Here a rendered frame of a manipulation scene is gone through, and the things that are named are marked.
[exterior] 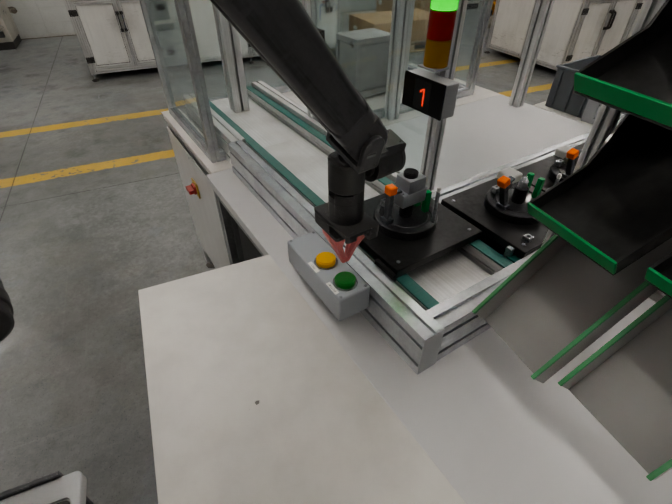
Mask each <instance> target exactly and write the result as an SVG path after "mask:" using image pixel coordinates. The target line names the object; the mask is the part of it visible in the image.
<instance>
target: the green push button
mask: <svg viewBox="0 0 672 504"><path fill-rule="evenodd" d="M355 283H356V277H355V275H354V274H352V273H350V272H346V271H344V272H340V273H338V274H337V275H336V276H335V285H336V286H337V287H339V288H341V289H350V288H352V287H354V285H355Z"/></svg>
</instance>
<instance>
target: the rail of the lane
mask: <svg viewBox="0 0 672 504"><path fill-rule="evenodd" d="M228 148H229V150H230V152H229V154H230V159H231V164H232V165H233V166H232V170H233V173H234V174H235V175H236V176H237V177H238V178H239V179H240V181H241V182H242V183H243V184H244V185H245V186H246V187H247V188H248V189H249V190H250V192H251V193H252V194H253V195H254V196H255V197H256V198H257V199H258V200H259V201H260V203H261V204H262V205H263V206H264V207H265V208H266V209H267V210H268V211H269V212H270V214H271V215H272V216H273V217H274V218H275V219H276V220H277V221H278V222H279V223H280V225H281V226H282V227H283V228H284V229H285V230H286V231H287V232H288V233H289V234H290V236H291V237H292V238H293V239H294V238H297V237H300V236H302V235H305V234H308V233H310V232H313V231H315V232H316V233H317V234H318V235H319V236H320V237H321V238H322V239H323V240H324V241H325V242H326V243H327V244H328V245H329V246H330V247H331V248H332V246H331V244H330V243H329V241H328V240H327V238H326V237H325V235H324V234H323V232H322V228H321V227H320V226H319V225H318V224H317V223H316V222H315V211H314V207H313V206H312V205H311V204H310V203H309V202H308V201H307V200H306V199H305V198H304V197H302V196H301V195H300V194H299V193H298V192H297V191H296V190H295V189H294V188H293V187H292V186H291V185H290V184H288V183H287V182H286V181H285V180H284V179H283V178H282V177H281V176H280V175H279V174H278V173H277V172H276V171H274V170H273V169H272V168H271V167H270V166H269V165H268V164H267V163H266V162H265V161H264V160H263V159H262V158H260V157H259V156H258V155H257V154H256V153H255V152H254V151H253V150H252V149H251V148H250V147H249V146H248V145H246V144H245V143H244V142H243V141H242V140H238V141H236V143H234V142H230V143H228ZM332 249H333V248H332ZM333 250H334V249H333ZM346 263H347V264H348V265H349V266H350V267H351V268H352V269H353V270H354V271H355V272H356V273H357V274H358V275H359V276H360V277H361V278H362V279H363V280H364V281H365V282H366V283H367V284H368V285H369V286H370V293H369V306H368V308H366V309H364V310H362V311H360V313H361V314H362V315H363V316H364V317H365V318H366V319H367V320H368V322H369V323H370V324H371V325H372V326H373V327H374V328H375V329H376V330H377V331H378V333H379V334H380V335H381V336H382V337H383V338H384V339H385V340H386V341H387V342H388V344H389V345H390V346H391V347H392V348H393V349H394V350H395V351H396V352H397V353H398V355H399V356H400V357H401V358H402V359H403V360H404V361H405V362H406V363H407V364H408V366H409V367H410V368H411V369H412V370H413V371H414V372H415V373H416V374H417V375H418V374H420V373H421V372H423V371H424V370H426V369H428V368H429V367H431V366H432V365H434V364H435V363H436V360H437V356H438V353H439V349H440V345H441V341H442V338H443V334H444V330H445V329H444V327H443V326H441V325H440V324H439V323H438V322H437V321H436V320H435V319H434V318H433V317H432V316H431V315H430V314H428V313H427V312H426V311H425V310H424V309H423V308H422V307H421V306H420V305H419V304H418V303H417V302H416V301H414V300H413V299H412V298H411V297H410V296H409V295H408V294H407V293H406V292H405V291H404V290H403V289H402V288H400V287H399V286H398V285H397V284H396V283H395V282H396V279H397V275H396V274H395V273H394V272H393V271H392V270H391V269H390V268H388V267H387V266H386V265H385V264H384V263H383V262H382V261H381V260H380V259H376V260H375V263H374V262H372V261H371V260H370V259H369V258H368V257H367V256H366V255H365V254H364V253H363V252H362V251H361V250H360V249H358V248H357V247H356V249H355V251H354V253H353V254H352V256H351V258H350V260H349V261H347V262H346Z"/></svg>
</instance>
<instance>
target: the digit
mask: <svg viewBox="0 0 672 504"><path fill-rule="evenodd" d="M431 86H432V84H431V83H429V82H426V81H424V80H421V79H419V78H416V81H415V89H414V97H413V107H416V108H418V109H420V110H422V111H424V112H426V113H428V106H429V99H430V93H431Z"/></svg>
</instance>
